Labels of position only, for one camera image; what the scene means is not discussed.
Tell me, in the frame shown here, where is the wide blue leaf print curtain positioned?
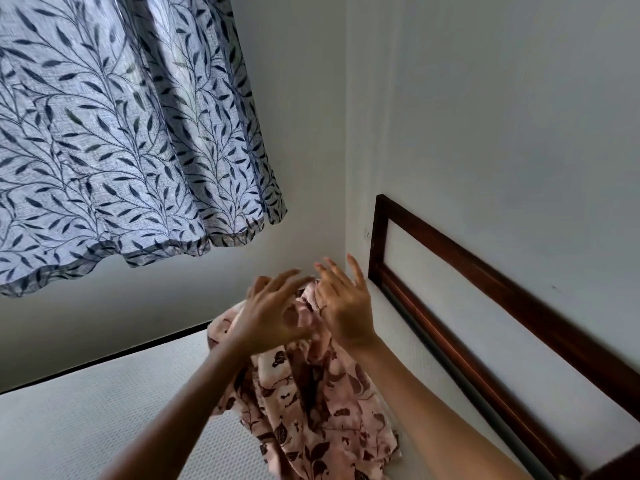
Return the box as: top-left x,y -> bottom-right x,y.
0,0 -> 289,299

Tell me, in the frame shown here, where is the person's left forearm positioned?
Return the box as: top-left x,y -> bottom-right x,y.
97,337 -> 253,480

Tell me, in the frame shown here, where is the dark wooden bed frame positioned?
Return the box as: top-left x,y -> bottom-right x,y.
367,193 -> 640,480

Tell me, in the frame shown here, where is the white textured mattress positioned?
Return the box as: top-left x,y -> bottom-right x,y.
0,279 -> 531,480

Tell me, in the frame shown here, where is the person's left hand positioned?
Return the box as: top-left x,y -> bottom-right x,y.
227,267 -> 317,355

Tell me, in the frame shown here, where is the person's right hand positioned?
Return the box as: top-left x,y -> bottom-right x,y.
313,253 -> 377,351

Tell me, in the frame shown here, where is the person's right forearm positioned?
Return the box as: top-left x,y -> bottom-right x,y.
347,334 -> 533,480

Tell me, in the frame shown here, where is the pink floral bed sheet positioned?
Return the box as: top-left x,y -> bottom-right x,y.
207,279 -> 401,480

